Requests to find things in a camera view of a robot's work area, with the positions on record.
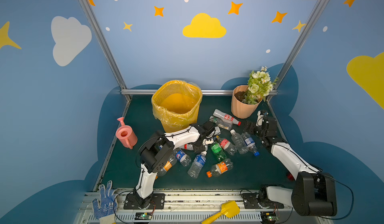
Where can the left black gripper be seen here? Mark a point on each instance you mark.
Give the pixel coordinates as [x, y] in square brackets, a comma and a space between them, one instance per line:
[212, 131]

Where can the clear bottle blue cap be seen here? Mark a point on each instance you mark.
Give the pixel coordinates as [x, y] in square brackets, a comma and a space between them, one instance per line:
[250, 143]

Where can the clear bottle white cap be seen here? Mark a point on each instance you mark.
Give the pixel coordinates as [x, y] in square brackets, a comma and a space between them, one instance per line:
[239, 142]

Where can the clear crushed bottle green cap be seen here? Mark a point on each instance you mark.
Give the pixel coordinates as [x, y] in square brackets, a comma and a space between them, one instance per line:
[221, 123]

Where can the white bottle red cap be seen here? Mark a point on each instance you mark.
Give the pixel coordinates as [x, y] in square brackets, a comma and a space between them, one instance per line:
[226, 117]

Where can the white bottle red label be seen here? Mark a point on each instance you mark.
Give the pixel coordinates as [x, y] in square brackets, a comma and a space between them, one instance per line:
[189, 147]

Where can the pepsi bottle blue cap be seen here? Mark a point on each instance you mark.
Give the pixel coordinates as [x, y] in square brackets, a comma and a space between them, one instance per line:
[182, 157]

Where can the clear bottle orange label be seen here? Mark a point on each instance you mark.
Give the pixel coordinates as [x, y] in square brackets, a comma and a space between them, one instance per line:
[169, 164]
[220, 168]

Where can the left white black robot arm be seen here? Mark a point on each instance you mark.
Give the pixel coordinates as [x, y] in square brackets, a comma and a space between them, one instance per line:
[155, 152]

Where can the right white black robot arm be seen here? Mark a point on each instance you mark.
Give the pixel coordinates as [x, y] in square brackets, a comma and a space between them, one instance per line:
[314, 193]

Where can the yellow mesh waste bin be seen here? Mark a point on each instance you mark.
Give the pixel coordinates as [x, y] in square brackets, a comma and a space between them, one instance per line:
[180, 119]

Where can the yellow plastic bin liner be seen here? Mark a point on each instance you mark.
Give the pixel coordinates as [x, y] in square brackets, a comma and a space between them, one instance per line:
[168, 116]

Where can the ribbed terracotta flower pot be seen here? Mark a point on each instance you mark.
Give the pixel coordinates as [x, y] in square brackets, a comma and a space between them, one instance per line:
[239, 109]

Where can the clear bottle pink label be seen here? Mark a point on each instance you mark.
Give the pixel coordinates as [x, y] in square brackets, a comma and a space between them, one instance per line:
[226, 145]

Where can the green bottle yellow cap centre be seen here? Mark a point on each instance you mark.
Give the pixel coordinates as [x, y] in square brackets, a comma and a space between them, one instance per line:
[218, 151]

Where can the white green artificial flowers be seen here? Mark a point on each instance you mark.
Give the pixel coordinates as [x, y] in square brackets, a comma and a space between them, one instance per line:
[260, 85]

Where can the water bottle blue label centre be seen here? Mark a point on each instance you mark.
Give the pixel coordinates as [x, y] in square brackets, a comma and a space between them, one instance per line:
[197, 165]

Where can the pink watering can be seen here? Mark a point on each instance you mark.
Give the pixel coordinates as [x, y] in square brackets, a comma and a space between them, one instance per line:
[126, 135]

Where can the yellow toy shovel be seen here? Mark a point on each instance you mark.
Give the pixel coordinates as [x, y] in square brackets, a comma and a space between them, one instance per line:
[228, 209]

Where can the right green circuit board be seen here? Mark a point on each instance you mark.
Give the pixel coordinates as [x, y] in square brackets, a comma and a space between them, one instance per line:
[269, 218]

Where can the green circuit board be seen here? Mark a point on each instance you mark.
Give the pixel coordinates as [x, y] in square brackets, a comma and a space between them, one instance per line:
[269, 218]
[143, 216]

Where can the left green circuit board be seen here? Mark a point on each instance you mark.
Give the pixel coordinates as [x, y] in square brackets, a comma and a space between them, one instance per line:
[143, 216]

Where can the blue dotted work glove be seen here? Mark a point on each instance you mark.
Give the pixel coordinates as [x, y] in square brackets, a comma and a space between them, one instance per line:
[106, 207]

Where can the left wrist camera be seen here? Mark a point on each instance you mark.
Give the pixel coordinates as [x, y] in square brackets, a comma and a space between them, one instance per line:
[212, 137]

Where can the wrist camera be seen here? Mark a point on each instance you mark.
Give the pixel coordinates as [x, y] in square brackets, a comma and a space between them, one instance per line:
[261, 114]
[212, 137]

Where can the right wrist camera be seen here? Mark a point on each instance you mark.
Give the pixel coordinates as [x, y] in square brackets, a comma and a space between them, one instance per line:
[261, 114]

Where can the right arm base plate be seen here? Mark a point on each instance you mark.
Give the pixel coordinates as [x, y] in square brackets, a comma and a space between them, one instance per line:
[257, 201]

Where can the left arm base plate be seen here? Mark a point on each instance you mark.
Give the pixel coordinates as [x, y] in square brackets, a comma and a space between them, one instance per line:
[133, 202]

